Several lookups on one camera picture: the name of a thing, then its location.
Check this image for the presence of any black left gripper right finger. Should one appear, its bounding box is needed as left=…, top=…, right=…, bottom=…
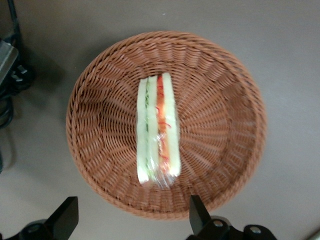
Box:
left=188, top=194, right=213, bottom=237

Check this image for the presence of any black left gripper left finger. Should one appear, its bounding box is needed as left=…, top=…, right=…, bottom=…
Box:
left=46, top=196, right=79, bottom=240

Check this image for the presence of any plastic-wrapped sandwich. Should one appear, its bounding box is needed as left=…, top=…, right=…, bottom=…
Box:
left=136, top=72, right=182, bottom=189

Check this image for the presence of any round brown wicker basket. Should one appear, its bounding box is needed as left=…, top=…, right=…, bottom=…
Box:
left=65, top=30, right=267, bottom=222

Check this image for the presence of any black power cable with plug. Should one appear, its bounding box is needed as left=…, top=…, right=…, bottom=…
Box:
left=0, top=0, right=36, bottom=131

